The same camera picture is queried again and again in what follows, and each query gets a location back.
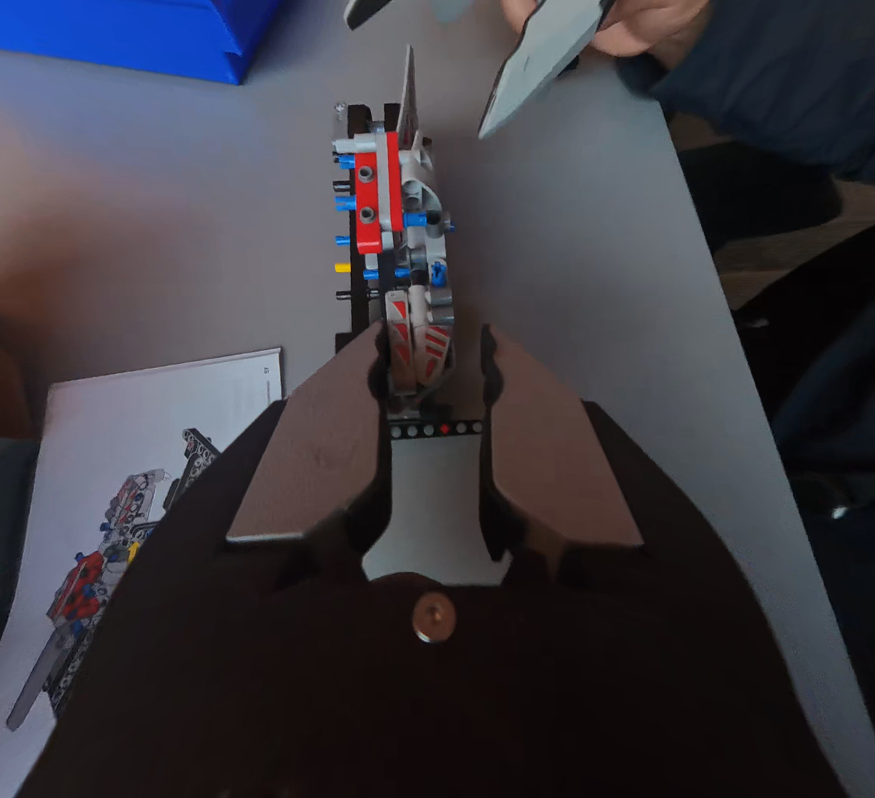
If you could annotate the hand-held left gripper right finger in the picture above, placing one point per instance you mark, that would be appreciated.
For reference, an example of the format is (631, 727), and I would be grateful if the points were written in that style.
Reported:
(554, 456)

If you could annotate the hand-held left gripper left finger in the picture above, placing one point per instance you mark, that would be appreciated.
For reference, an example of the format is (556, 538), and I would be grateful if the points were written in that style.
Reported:
(314, 442)

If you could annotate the black lego chassis assembly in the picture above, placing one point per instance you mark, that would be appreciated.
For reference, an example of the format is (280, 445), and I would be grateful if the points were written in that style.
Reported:
(372, 196)

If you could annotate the person's right forearm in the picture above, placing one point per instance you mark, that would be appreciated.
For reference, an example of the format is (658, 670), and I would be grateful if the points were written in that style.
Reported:
(772, 60)

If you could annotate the lego instruction booklet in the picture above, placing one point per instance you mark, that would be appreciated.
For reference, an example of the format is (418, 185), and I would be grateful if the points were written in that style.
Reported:
(102, 415)

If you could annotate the person's dark blue clothing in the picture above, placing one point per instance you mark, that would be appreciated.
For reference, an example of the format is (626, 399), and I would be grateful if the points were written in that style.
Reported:
(820, 367)

